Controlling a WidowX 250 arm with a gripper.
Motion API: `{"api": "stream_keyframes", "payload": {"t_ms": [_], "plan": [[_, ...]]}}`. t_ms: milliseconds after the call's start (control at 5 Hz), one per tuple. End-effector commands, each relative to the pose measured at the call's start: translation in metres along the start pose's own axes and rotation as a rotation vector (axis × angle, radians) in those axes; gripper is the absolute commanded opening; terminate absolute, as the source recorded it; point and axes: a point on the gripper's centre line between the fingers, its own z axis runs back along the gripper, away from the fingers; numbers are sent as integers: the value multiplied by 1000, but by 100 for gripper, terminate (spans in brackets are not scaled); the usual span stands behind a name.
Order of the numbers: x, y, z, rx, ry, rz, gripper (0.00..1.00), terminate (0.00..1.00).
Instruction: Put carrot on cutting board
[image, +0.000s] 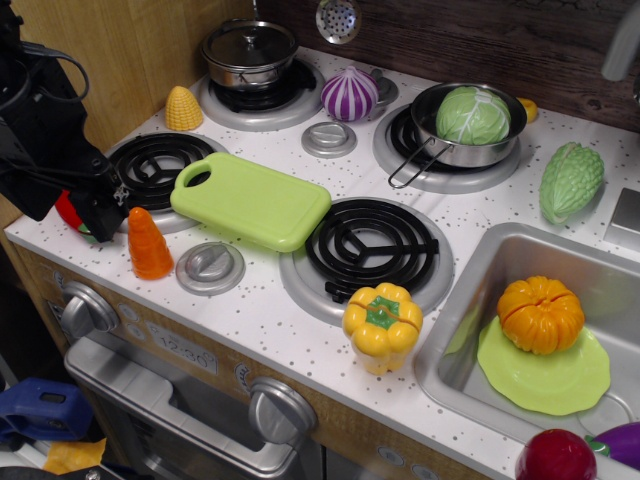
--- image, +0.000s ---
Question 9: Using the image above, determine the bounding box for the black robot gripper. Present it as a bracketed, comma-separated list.
[1, 59, 129, 243]

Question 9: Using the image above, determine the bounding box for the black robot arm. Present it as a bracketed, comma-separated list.
[1, 1, 128, 242]

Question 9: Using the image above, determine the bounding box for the orange plastic carrot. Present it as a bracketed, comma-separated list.
[128, 207, 174, 280]

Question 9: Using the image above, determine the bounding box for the green plastic cutting board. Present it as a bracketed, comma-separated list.
[170, 152, 332, 252]

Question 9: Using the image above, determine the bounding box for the red plastic tomato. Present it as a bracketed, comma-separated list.
[55, 190, 95, 241]

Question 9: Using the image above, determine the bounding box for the black burner front left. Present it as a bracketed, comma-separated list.
[106, 131, 227, 234]

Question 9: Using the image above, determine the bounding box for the black burner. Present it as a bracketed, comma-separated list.
[279, 197, 454, 327]
[106, 131, 227, 234]
[199, 60, 325, 132]
[373, 106, 521, 194]

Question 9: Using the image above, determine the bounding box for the silver oven knob left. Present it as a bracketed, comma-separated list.
[60, 281, 120, 338]

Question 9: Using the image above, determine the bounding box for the silver oven knob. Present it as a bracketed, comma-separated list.
[249, 376, 317, 446]
[60, 281, 120, 338]

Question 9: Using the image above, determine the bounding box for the yellow plastic corn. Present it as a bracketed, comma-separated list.
[165, 86, 204, 131]

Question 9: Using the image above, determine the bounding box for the grey stove knob front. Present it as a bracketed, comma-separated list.
[175, 242, 245, 296]

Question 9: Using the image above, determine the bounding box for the grey stove knob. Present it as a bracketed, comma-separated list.
[175, 242, 245, 296]
[369, 68, 399, 121]
[301, 121, 357, 159]

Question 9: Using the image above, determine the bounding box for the black burner back left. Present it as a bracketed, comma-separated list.
[199, 60, 325, 132]

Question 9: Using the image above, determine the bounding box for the steel pot with lid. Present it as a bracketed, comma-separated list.
[200, 19, 298, 91]

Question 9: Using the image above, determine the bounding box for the blue plastic clamp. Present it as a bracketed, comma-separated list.
[1, 377, 93, 442]

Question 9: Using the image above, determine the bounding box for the grey stove knob middle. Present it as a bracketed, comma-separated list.
[301, 121, 357, 159]

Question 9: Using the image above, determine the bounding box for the yellow cloth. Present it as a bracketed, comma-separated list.
[43, 438, 107, 475]

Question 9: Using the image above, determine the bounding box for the purple white plastic onion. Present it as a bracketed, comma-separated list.
[321, 66, 379, 122]

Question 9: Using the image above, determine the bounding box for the silver oven knob right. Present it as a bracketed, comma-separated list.
[249, 376, 317, 446]

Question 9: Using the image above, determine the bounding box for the black burner front right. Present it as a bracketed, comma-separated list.
[279, 197, 454, 327]

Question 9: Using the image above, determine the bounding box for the steel strainer ladle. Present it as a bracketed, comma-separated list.
[315, 0, 361, 45]

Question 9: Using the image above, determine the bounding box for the black burner back right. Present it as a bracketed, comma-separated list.
[373, 106, 521, 194]

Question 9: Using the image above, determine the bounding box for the yellow plastic bell pepper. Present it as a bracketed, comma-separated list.
[342, 282, 423, 375]

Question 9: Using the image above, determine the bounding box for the grey stove knob back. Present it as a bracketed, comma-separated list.
[369, 68, 399, 121]

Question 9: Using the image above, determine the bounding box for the steel sink basin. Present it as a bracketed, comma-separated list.
[415, 224, 639, 440]

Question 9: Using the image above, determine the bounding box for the green plastic cabbage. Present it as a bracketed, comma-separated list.
[436, 86, 511, 145]

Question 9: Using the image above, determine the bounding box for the orange plastic pumpkin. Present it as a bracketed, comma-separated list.
[497, 276, 585, 355]

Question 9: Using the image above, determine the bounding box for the green plastic bitter gourd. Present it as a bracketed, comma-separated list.
[539, 142, 604, 224]

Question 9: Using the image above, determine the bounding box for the green plastic plate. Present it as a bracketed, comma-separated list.
[477, 318, 611, 416]

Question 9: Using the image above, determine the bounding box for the red plastic apple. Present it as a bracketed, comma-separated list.
[515, 429, 597, 480]

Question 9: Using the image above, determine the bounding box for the silver faucet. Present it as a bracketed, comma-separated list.
[601, 1, 639, 82]

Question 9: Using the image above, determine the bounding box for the purple plastic eggplant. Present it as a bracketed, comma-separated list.
[585, 422, 640, 470]

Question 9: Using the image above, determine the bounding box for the black cable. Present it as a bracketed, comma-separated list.
[0, 41, 91, 114]

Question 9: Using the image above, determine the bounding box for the silver oven door handle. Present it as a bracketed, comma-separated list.
[65, 338, 305, 479]

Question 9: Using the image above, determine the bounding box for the steel pan with handle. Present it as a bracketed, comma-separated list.
[410, 83, 528, 168]

